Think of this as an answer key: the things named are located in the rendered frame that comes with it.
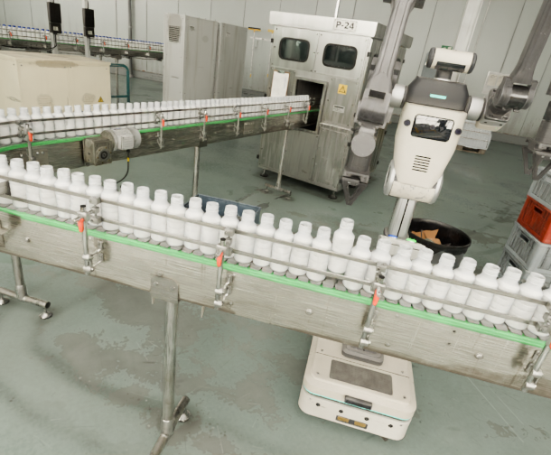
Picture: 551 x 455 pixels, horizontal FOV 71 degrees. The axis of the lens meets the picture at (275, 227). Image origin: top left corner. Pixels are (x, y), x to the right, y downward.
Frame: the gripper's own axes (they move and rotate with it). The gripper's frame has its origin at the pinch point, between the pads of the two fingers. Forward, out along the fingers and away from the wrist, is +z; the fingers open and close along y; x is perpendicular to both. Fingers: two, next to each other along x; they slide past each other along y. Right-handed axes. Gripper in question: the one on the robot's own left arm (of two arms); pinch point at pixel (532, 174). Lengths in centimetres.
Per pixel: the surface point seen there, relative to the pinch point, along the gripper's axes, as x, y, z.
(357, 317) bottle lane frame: 38, -20, 47
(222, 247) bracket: 80, -26, 31
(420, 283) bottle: 23.4, -17.2, 32.4
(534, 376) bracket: -10, -26, 48
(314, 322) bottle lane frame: 50, -20, 53
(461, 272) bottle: 13.7, -15.7, 27.0
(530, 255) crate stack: -86, 161, 85
